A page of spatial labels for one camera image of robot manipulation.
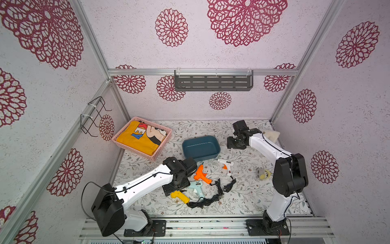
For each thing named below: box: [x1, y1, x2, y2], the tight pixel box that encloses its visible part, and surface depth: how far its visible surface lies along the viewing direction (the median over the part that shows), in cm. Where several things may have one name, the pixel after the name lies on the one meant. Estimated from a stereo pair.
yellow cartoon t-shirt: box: [116, 120, 168, 156], surface depth 105 cm
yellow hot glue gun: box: [170, 190, 190, 204], surface depth 84 cm
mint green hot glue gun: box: [187, 180, 205, 199], surface depth 87 cm
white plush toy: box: [264, 130, 281, 143], surface depth 98 cm
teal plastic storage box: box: [182, 135, 221, 163], surface depth 107 cm
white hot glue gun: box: [217, 158, 235, 176], surface depth 97 cm
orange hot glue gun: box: [193, 164, 213, 185], surface depth 92 cm
